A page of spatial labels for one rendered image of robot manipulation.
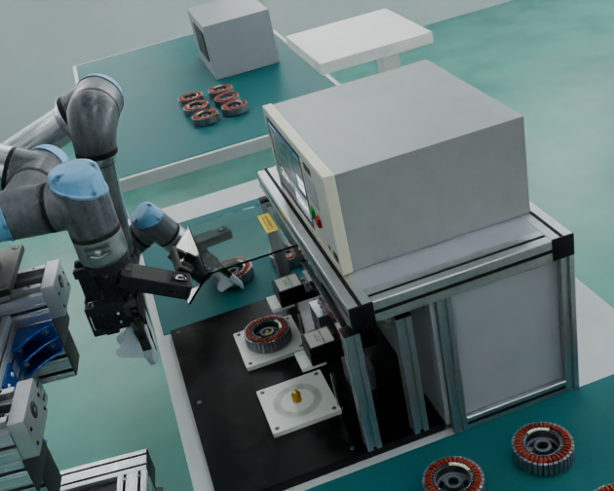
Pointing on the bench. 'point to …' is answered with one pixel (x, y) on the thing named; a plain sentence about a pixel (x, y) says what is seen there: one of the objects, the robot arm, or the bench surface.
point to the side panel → (509, 343)
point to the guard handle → (178, 260)
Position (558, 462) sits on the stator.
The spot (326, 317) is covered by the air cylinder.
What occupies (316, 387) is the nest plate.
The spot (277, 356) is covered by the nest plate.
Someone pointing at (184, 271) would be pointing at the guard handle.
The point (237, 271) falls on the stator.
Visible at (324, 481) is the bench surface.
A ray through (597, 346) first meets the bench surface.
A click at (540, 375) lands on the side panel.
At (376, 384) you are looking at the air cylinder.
